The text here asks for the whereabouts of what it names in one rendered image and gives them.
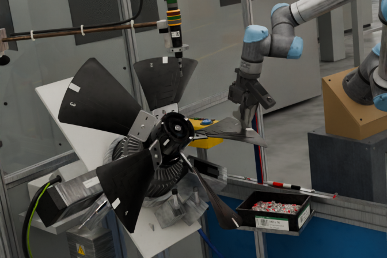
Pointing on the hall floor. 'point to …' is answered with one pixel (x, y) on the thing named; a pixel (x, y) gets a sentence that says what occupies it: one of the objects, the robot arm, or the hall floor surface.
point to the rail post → (206, 235)
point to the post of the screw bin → (261, 245)
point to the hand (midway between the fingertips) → (246, 126)
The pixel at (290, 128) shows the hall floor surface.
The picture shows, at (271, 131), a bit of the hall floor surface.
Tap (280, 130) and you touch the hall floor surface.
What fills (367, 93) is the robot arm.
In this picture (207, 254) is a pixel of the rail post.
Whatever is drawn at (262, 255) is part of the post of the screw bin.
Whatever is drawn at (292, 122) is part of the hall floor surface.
